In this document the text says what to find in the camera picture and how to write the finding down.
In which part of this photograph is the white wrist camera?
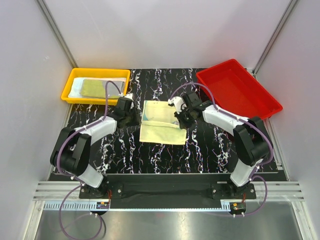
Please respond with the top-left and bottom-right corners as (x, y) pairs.
(124, 93), (134, 105)
(167, 96), (187, 114)

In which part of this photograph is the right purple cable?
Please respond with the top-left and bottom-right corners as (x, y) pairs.
(169, 82), (275, 217)

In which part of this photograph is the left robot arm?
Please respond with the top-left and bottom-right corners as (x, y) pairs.
(50, 93), (139, 198)

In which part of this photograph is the red plastic bin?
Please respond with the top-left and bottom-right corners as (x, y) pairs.
(196, 59), (283, 120)

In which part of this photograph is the left small electronics board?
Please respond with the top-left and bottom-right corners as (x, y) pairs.
(96, 201), (110, 210)

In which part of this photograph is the pink towel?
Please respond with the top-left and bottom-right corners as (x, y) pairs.
(71, 77), (85, 94)

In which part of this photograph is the small electronics board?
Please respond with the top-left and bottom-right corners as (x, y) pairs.
(96, 201), (110, 210)
(230, 202), (247, 212)

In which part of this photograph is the right small electronics board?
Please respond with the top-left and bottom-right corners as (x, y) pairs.
(230, 202), (247, 212)

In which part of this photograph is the yellow-green towel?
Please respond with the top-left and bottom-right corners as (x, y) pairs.
(80, 78), (125, 99)

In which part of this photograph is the teal patterned towel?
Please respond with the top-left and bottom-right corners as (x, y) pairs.
(139, 100), (187, 145)

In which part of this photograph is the corner aluminium post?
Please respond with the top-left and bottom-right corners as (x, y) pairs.
(35, 0), (79, 68)
(251, 0), (300, 78)

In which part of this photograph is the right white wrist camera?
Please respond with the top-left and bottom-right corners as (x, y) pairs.
(167, 96), (187, 114)

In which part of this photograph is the right corner aluminium post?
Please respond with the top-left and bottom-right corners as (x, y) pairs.
(251, 0), (300, 78)

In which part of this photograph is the yellow plastic bin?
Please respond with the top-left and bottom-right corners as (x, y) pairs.
(61, 68), (131, 105)

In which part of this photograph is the light blue towel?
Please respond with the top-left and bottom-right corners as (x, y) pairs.
(68, 77), (126, 98)

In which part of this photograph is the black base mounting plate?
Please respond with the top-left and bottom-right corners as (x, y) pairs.
(79, 173), (257, 200)

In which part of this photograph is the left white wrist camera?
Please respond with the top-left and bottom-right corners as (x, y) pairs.
(124, 93), (134, 105)

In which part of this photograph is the left corner aluminium post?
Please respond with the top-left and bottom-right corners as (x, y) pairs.
(35, 0), (79, 68)

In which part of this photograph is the aluminium frame rail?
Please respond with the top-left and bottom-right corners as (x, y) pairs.
(33, 181), (304, 212)

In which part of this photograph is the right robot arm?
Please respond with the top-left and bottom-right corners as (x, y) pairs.
(168, 92), (274, 199)

